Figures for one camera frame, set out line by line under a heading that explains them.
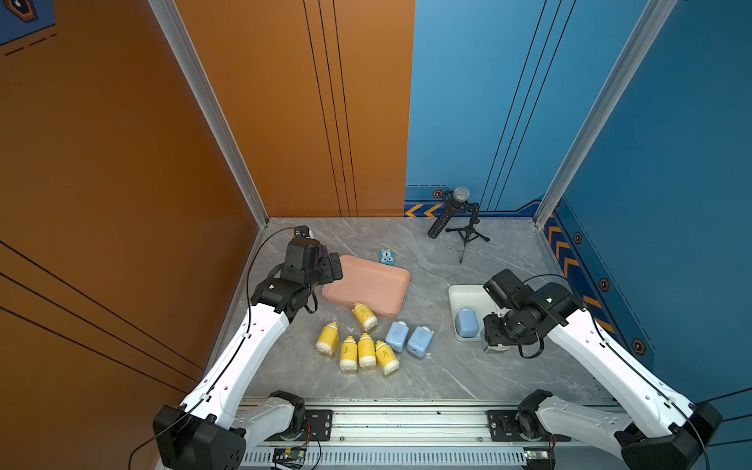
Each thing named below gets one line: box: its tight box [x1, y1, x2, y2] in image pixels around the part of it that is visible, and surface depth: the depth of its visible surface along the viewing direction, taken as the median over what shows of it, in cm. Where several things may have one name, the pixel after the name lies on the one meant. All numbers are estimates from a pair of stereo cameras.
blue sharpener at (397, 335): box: [384, 320, 410, 353], surface depth 83 cm
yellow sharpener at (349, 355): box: [339, 334, 358, 374], surface depth 80 cm
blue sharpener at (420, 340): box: [407, 326, 435, 358], surface depth 83 cm
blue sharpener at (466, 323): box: [454, 307, 479, 338], surface depth 88 cm
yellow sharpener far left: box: [315, 321, 340, 357], surface depth 84 cm
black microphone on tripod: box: [426, 186, 491, 264], surface depth 100 cm
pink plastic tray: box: [321, 254, 411, 319], surface depth 102 cm
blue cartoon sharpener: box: [378, 248, 395, 266], surface depth 108 cm
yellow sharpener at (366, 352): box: [358, 332, 376, 369], surface depth 81 cm
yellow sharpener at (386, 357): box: [375, 339, 400, 376], surface depth 79 cm
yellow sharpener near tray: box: [351, 302, 378, 332], surface depth 87 cm
